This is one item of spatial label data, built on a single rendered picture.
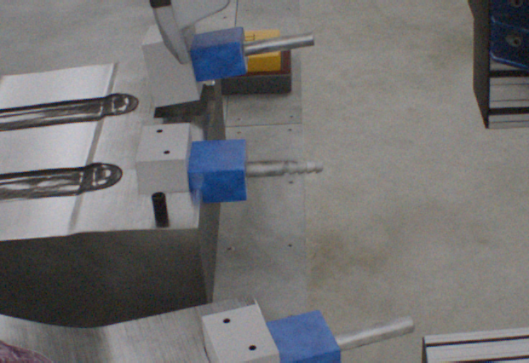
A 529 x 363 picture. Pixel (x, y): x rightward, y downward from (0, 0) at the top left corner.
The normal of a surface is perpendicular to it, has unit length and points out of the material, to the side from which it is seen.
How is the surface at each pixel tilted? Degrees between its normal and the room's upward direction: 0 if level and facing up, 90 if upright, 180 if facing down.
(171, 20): 91
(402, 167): 0
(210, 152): 0
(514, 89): 90
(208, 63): 82
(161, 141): 0
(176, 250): 90
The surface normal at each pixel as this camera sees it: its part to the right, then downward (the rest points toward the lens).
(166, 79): -0.04, 0.44
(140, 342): -0.07, -0.84
